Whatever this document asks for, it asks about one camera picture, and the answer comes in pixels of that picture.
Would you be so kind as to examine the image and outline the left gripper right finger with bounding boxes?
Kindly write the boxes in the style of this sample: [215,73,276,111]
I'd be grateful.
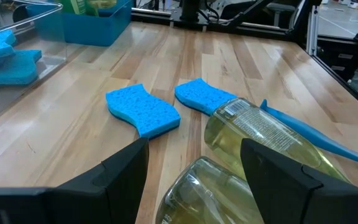
[241,139,358,224]

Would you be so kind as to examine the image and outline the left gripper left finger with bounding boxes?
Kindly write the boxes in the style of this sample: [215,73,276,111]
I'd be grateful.
[47,138,150,224]

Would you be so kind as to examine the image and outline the clear plastic bin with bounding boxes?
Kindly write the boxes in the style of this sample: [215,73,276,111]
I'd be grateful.
[0,0,68,125]

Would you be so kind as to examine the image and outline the blue white dish brush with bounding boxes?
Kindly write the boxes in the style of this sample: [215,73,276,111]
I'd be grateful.
[259,99,358,170]

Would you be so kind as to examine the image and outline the black equipment cart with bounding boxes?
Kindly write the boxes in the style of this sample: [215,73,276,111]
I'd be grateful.
[315,12,358,111]

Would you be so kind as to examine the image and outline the blue plastic bin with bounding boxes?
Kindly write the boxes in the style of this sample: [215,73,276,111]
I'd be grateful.
[26,0,133,47]

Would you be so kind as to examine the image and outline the silver aluminium frame post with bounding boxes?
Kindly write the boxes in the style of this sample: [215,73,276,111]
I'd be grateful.
[305,4,320,57]

